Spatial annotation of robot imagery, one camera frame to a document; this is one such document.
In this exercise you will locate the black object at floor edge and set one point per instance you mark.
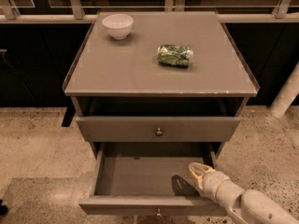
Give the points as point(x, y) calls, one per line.
point(3, 208)

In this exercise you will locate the grey drawer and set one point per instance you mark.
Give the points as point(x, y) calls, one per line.
point(149, 179)
point(157, 129)

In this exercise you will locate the metal window railing frame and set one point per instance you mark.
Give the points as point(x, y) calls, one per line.
point(228, 11)

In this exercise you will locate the grey drawer cabinet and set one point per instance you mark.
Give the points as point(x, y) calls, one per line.
point(123, 78)

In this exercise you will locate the white ceramic bowl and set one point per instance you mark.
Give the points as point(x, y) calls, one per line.
point(118, 26)

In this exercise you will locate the grey top drawer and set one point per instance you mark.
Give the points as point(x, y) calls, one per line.
point(157, 129)

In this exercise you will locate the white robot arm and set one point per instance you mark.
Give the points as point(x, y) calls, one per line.
point(243, 206)

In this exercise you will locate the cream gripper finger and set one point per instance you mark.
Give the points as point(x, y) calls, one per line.
point(199, 169)
point(198, 181)

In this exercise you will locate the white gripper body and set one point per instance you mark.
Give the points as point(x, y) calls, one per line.
point(212, 182)

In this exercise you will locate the crushed green soda can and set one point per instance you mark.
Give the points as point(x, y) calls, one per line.
point(174, 55)

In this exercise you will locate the white pillar post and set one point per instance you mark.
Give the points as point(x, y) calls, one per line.
point(286, 95)

